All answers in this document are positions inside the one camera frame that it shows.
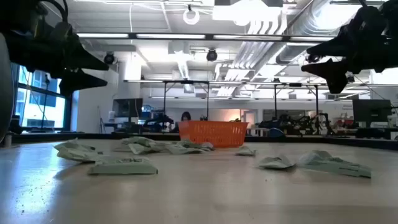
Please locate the small pale green packet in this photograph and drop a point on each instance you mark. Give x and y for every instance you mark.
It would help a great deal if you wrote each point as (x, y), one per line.
(245, 152)

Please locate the person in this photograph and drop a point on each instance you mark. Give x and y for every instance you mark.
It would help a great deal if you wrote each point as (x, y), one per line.
(186, 116)

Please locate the black computer monitor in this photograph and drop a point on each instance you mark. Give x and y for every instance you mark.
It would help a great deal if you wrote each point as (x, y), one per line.
(371, 110)
(127, 107)

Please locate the black background robot arm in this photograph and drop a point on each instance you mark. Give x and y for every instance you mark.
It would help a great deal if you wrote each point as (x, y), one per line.
(295, 123)
(158, 121)

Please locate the window with dark frame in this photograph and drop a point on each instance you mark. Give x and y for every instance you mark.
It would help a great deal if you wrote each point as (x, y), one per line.
(40, 105)

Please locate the black aluminium table frame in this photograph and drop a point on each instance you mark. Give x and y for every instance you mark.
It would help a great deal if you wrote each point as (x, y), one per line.
(311, 139)

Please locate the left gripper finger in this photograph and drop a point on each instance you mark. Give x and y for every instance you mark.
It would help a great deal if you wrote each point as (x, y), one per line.
(77, 82)
(84, 60)

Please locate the black ceiling camera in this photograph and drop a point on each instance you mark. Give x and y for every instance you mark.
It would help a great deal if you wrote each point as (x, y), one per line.
(211, 55)
(109, 58)

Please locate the blue round object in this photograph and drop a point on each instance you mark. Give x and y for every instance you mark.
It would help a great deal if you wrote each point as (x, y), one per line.
(276, 132)

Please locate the long ceiling light strip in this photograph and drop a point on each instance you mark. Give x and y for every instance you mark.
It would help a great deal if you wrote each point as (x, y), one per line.
(171, 36)

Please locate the white packet with green border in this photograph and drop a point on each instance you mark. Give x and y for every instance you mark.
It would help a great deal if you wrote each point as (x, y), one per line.
(183, 150)

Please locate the twisted pale green packet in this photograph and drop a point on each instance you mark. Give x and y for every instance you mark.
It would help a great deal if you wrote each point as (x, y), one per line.
(77, 155)

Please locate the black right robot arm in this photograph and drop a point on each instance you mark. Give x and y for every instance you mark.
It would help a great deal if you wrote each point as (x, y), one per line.
(391, 7)

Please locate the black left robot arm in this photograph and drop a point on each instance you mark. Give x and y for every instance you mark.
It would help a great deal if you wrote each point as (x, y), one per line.
(15, 12)

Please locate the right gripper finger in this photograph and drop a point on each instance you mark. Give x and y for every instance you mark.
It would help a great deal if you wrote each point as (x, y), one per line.
(332, 74)
(332, 48)

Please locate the orange plastic basket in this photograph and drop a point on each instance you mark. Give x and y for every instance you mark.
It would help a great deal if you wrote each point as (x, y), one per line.
(214, 133)

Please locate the grey rounded post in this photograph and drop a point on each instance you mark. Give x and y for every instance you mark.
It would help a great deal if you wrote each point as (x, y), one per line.
(5, 90)

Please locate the large pale green packet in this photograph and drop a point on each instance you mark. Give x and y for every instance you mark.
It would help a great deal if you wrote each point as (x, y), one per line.
(335, 166)

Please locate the black metal gantry frame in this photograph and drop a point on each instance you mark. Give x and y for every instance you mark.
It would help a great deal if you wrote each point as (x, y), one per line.
(295, 84)
(186, 82)

